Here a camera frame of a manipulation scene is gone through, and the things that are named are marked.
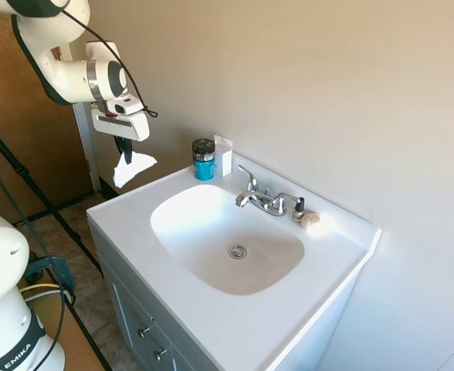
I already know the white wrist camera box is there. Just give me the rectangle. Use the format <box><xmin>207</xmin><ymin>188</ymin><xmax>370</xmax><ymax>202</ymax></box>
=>
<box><xmin>103</xmin><ymin>96</ymin><xmax>145</xmax><ymax>117</ymax></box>

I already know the brown wooden door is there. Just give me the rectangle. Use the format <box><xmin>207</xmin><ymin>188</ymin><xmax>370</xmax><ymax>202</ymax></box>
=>
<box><xmin>0</xmin><ymin>11</ymin><xmax>95</xmax><ymax>233</ymax></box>

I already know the teal jar with black lid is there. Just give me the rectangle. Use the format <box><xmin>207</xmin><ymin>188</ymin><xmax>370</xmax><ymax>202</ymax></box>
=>
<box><xmin>191</xmin><ymin>138</ymin><xmax>217</xmax><ymax>182</ymax></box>

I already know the white tissue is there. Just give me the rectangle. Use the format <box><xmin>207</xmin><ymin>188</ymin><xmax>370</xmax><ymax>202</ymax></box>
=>
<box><xmin>112</xmin><ymin>150</ymin><xmax>159</xmax><ymax>190</ymax></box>

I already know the dark robot base cable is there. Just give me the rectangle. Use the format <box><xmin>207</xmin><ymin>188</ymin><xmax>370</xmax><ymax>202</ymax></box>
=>
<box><xmin>0</xmin><ymin>129</ymin><xmax>67</xmax><ymax>351</ymax></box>

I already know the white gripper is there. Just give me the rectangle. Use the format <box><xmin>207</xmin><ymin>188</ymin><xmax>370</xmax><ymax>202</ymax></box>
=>
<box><xmin>90</xmin><ymin>107</ymin><xmax>151</xmax><ymax>165</ymax></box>

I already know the chrome two-handle faucet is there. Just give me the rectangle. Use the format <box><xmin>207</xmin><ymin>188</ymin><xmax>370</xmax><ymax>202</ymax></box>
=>
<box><xmin>234</xmin><ymin>165</ymin><xmax>306</xmax><ymax>217</ymax></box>

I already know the grey vanity cabinet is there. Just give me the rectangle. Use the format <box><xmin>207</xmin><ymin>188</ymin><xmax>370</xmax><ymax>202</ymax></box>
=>
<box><xmin>89</xmin><ymin>222</ymin><xmax>361</xmax><ymax>371</ymax></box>

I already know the beige seashell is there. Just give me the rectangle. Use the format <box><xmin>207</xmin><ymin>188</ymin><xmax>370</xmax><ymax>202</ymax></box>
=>
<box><xmin>301</xmin><ymin>212</ymin><xmax>322</xmax><ymax>232</ymax></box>

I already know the chrome sink drain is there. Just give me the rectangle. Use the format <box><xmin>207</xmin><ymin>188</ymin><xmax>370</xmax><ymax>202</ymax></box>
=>
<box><xmin>228</xmin><ymin>243</ymin><xmax>249</xmax><ymax>260</ymax></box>

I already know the white sink vanity top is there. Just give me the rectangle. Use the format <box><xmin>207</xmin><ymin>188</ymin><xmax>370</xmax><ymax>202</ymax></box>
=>
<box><xmin>86</xmin><ymin>154</ymin><xmax>382</xmax><ymax>371</ymax></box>

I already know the yellow cable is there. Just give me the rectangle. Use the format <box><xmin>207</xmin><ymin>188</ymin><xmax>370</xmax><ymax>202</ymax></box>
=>
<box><xmin>20</xmin><ymin>283</ymin><xmax>76</xmax><ymax>307</ymax></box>

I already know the small white carton box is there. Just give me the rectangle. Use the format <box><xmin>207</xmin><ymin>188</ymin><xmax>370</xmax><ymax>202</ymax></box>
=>
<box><xmin>212</xmin><ymin>134</ymin><xmax>235</xmax><ymax>179</ymax></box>

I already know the black tripod stand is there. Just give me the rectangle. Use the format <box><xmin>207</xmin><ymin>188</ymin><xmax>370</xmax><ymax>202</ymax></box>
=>
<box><xmin>0</xmin><ymin>111</ymin><xmax>104</xmax><ymax>276</ymax></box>

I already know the blue-grey table clamp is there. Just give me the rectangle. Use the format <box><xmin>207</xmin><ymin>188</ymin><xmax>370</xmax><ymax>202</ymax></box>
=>
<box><xmin>25</xmin><ymin>255</ymin><xmax>76</xmax><ymax>299</ymax></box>

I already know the small nail polish bottle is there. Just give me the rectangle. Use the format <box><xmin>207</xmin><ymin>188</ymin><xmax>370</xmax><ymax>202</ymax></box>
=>
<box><xmin>291</xmin><ymin>196</ymin><xmax>306</xmax><ymax>223</ymax></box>

